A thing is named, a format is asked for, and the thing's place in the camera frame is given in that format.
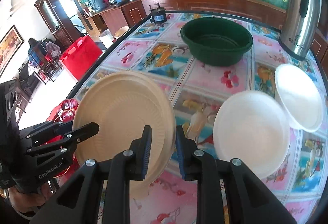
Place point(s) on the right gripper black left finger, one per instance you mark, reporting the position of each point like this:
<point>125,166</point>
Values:
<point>77,201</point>

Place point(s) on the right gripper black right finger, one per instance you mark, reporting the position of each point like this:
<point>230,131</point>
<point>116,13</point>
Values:
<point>227,185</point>

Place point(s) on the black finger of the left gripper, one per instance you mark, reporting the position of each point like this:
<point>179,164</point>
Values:
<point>41,134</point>
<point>64,148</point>

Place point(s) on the beige paper plate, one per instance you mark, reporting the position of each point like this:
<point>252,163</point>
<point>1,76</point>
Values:
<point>122,104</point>

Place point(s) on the white foam bowl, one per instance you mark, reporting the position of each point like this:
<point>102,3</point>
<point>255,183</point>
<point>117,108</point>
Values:
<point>299,97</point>
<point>252,126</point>

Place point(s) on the dark green plastic basin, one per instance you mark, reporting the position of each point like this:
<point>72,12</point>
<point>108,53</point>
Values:
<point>217,42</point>

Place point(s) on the stacked beige bowls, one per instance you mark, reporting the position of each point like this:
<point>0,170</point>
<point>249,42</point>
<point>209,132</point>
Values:
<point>121,31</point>

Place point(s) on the left human hand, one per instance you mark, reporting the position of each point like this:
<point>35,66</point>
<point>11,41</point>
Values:
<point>26,202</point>

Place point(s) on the red plastic stool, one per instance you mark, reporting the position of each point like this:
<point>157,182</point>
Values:
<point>65,112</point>

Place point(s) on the red shopping bag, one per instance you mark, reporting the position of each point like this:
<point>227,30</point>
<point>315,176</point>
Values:
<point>80,56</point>

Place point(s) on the colourful fruit tablecloth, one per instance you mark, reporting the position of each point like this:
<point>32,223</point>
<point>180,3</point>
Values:
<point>197,91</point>

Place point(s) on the blue grey water jug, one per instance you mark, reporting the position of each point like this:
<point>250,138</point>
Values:
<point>97,5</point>

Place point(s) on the wooden side cabinet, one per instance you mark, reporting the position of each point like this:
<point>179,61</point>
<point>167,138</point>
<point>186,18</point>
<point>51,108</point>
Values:
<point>128,14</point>

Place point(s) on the small black blue jar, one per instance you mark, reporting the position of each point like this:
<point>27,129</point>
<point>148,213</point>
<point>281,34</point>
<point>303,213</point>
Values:
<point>158,15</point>

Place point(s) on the stainless steel thermos flask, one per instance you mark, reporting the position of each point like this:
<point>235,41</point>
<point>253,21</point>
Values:
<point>301,22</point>

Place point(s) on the framed wall picture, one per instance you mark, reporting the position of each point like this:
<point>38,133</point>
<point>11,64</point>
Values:
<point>10,43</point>

